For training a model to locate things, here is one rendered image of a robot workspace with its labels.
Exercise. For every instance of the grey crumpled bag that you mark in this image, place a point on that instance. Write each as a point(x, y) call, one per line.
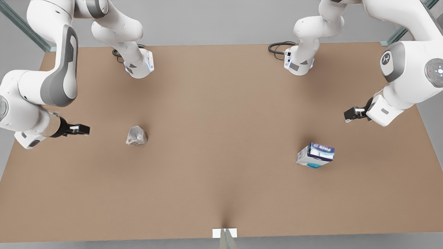
point(136, 136)

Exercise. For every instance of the white and blue box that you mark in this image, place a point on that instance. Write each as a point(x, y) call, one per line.
point(316, 155)

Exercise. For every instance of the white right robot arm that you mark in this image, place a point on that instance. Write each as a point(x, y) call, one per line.
point(59, 76)

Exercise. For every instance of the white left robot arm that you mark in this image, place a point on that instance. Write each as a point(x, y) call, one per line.
point(408, 72)

